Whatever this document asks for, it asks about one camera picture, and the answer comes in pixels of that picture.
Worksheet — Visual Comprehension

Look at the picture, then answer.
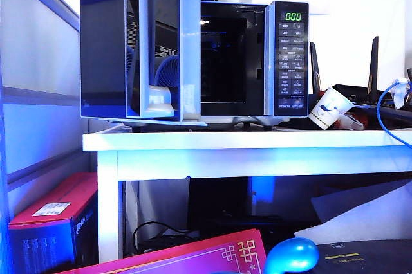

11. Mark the black glass microwave door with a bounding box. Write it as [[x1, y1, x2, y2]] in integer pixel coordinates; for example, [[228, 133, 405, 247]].
[[79, 0, 209, 127]]

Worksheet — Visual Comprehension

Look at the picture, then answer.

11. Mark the silver black microwave oven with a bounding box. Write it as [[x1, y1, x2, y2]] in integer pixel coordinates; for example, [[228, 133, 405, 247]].
[[108, 0, 310, 132]]

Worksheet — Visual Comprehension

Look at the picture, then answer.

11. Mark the white table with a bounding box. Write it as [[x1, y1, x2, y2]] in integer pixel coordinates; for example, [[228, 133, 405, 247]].
[[82, 127, 412, 264]]

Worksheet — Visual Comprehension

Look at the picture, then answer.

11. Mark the black computer case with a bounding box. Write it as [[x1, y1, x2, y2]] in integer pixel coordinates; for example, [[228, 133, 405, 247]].
[[187, 176, 250, 223]]

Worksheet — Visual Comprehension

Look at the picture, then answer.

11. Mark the white paper cup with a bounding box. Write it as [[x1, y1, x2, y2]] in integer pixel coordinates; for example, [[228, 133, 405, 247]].
[[308, 86, 355, 131]]

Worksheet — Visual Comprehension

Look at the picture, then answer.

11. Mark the pink printed gift box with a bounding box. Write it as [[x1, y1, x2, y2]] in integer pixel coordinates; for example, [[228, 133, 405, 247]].
[[54, 228, 268, 274]]

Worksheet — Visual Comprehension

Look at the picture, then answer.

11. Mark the red white small packet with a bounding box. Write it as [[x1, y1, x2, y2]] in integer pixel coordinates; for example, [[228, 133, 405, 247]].
[[334, 112, 368, 131]]

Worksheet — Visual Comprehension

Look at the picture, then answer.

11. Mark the blue glossy oval object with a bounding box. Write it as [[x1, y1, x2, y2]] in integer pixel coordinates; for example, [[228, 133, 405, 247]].
[[263, 237, 321, 274]]

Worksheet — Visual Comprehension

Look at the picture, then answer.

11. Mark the black router with antennas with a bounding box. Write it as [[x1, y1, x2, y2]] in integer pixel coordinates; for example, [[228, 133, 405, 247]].
[[308, 35, 412, 129]]

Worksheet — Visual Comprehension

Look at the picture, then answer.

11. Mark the grey cardboard sheet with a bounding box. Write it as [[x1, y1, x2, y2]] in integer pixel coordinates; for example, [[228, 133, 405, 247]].
[[310, 178, 412, 224]]

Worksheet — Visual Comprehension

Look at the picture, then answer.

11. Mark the white foam sheet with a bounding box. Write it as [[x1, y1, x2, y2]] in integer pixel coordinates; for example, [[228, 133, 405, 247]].
[[293, 199, 412, 246]]

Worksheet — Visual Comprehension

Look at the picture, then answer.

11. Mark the red and blue carton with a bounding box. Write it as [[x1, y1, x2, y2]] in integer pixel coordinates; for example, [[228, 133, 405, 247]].
[[8, 172, 99, 274]]

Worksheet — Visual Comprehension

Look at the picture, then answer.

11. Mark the black box yellow print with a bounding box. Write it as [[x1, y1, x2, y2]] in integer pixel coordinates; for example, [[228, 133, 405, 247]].
[[308, 238, 412, 274]]

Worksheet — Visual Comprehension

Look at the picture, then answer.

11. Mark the black cable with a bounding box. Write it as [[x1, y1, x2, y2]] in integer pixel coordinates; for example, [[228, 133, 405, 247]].
[[131, 221, 197, 257]]

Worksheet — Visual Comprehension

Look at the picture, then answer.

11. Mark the blue cable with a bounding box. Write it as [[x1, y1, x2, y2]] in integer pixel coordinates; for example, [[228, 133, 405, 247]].
[[375, 79, 412, 147]]

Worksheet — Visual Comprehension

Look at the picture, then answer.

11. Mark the white cable tag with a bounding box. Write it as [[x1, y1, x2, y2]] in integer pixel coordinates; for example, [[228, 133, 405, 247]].
[[389, 77, 412, 110]]

